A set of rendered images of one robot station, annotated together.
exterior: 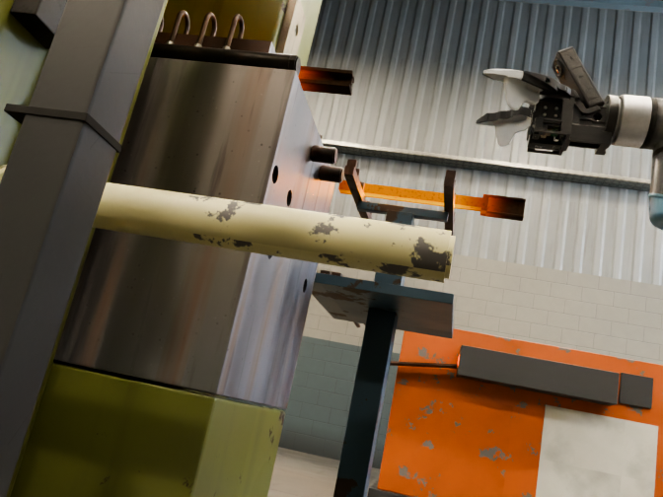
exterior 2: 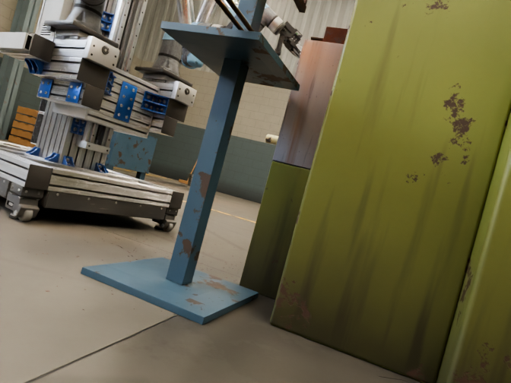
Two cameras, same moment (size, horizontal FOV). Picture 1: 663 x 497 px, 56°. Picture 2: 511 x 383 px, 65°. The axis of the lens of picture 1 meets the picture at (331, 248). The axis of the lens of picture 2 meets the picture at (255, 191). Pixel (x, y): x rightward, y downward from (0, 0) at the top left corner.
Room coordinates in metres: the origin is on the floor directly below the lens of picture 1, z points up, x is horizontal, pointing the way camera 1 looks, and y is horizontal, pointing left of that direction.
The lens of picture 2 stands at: (2.56, 0.17, 0.36)
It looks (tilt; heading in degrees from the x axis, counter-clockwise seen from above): 1 degrees down; 187
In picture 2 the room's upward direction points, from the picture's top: 15 degrees clockwise
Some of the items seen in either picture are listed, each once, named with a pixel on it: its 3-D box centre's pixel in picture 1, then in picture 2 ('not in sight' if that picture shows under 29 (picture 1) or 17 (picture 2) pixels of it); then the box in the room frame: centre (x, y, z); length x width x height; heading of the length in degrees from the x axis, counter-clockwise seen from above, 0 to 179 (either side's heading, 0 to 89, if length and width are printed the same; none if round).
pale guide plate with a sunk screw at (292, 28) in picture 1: (290, 37); not in sight; (1.25, 0.19, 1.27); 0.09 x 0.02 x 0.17; 168
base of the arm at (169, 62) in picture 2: not in sight; (166, 66); (0.49, -0.73, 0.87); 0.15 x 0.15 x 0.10
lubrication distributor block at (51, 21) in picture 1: (47, 14); not in sight; (0.56, 0.33, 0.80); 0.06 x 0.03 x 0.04; 168
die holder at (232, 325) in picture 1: (129, 235); (369, 126); (1.01, 0.33, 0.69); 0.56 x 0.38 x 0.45; 78
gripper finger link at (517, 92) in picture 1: (512, 91); not in sight; (0.80, -0.21, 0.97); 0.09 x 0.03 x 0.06; 114
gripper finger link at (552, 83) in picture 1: (541, 89); not in sight; (0.82, -0.26, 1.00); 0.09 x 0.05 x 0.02; 114
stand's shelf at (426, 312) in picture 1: (384, 308); (237, 59); (1.35, -0.14, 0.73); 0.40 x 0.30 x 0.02; 166
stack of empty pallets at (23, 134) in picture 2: not in sight; (53, 134); (-4.67, -4.83, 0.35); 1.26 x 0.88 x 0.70; 79
